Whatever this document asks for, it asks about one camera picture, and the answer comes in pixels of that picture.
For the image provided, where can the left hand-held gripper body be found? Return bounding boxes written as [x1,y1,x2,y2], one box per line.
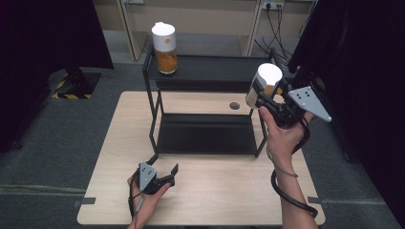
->
[131,161,177,196]

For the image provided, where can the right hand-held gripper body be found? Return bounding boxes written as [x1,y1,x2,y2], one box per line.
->
[256,78,333,130]

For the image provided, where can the pale spice jar white lid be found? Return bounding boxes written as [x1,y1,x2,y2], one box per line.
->
[245,62,284,110]

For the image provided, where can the black two-tier metal shelf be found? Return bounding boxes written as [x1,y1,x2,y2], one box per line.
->
[141,43,285,159]

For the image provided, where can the orange spice jar white lid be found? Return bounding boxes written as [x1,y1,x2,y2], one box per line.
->
[151,21,179,75]

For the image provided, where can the person's left hand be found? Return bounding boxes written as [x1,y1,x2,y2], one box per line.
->
[126,175,174,223]

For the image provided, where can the person's right hand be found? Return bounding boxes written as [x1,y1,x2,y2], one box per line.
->
[258,105,317,167]

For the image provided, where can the grey floor tape strip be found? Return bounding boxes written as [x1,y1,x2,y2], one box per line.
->
[72,197,97,209]
[307,196,330,210]

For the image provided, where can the white power strip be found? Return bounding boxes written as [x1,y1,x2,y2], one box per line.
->
[261,0,286,10]

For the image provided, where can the dark curtain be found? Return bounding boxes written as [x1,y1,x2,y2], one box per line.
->
[287,0,405,229]
[0,0,115,155]

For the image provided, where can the left hand-held gripper cable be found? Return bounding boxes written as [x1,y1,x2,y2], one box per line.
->
[127,182,145,229]

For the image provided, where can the hand-held gripper cable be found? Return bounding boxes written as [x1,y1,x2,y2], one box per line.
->
[269,116,320,219]
[127,182,145,229]

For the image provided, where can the black hanging cables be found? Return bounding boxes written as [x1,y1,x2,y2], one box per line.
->
[253,4,291,70]

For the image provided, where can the right hand-held gripper cable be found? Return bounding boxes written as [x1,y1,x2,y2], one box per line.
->
[269,116,320,219]

